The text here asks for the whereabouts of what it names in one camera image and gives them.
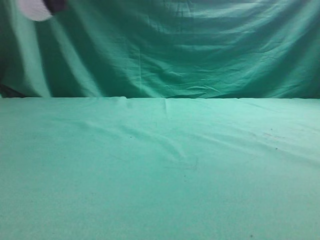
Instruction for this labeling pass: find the green backdrop cloth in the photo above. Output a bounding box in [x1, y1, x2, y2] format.
[0, 0, 320, 99]

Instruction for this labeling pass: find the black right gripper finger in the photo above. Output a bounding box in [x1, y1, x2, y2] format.
[43, 0, 67, 13]

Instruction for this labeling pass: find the white perforated ball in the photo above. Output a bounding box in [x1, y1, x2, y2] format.
[16, 0, 53, 22]

